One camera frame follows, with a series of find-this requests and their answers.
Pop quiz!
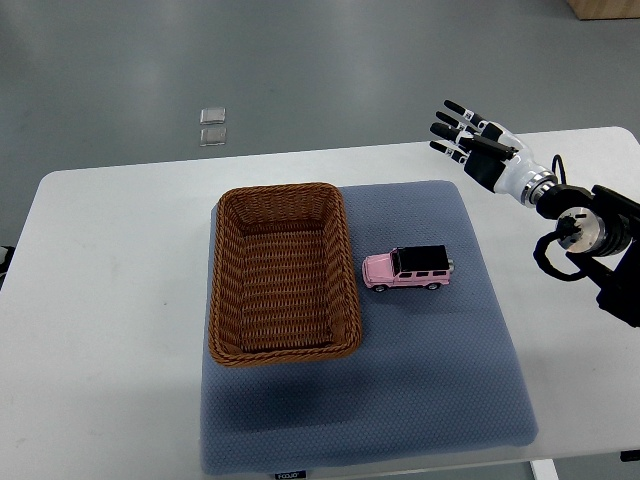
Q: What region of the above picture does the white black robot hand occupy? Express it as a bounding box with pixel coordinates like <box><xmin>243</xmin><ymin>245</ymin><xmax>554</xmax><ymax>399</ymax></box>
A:
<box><xmin>429</xmin><ymin>100</ymin><xmax>559</xmax><ymax>208</ymax></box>

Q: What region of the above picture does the pink toy car black roof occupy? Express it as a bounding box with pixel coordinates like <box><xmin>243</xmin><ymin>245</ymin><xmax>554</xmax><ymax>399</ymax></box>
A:
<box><xmin>361</xmin><ymin>245</ymin><xmax>455</xmax><ymax>292</ymax></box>

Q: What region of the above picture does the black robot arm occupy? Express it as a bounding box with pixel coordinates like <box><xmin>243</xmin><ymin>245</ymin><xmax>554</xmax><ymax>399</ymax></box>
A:
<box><xmin>533</xmin><ymin>184</ymin><xmax>639</xmax><ymax>328</ymax></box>

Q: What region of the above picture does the brown wicker basket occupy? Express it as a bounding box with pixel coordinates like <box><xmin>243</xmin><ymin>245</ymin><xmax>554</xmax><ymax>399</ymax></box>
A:
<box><xmin>208</xmin><ymin>183</ymin><xmax>362</xmax><ymax>367</ymax></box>

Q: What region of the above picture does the wooden furniture corner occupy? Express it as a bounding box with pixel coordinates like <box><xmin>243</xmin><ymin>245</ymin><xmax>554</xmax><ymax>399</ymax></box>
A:
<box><xmin>567</xmin><ymin>0</ymin><xmax>640</xmax><ymax>20</ymax></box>

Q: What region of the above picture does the blue grey foam mat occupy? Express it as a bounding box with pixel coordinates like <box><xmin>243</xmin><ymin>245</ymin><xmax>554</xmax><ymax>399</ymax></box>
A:
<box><xmin>200</xmin><ymin>181</ymin><xmax>537</xmax><ymax>476</ymax></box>

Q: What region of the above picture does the upper floor socket plate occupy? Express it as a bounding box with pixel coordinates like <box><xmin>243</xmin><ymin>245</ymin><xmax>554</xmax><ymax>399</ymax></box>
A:
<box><xmin>199</xmin><ymin>107</ymin><xmax>226</xmax><ymax>125</ymax></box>

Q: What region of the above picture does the white table leg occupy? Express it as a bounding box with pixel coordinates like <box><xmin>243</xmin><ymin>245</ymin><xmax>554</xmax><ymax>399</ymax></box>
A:
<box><xmin>529</xmin><ymin>459</ymin><xmax>559</xmax><ymax>480</ymax></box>

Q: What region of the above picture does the dark object at left edge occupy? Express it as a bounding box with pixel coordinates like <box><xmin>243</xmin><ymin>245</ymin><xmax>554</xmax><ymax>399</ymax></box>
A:
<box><xmin>0</xmin><ymin>245</ymin><xmax>15</xmax><ymax>286</ymax></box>

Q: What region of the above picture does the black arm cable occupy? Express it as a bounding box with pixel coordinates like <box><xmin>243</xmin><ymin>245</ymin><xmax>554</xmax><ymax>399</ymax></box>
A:
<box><xmin>550</xmin><ymin>154</ymin><xmax>571</xmax><ymax>186</ymax></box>

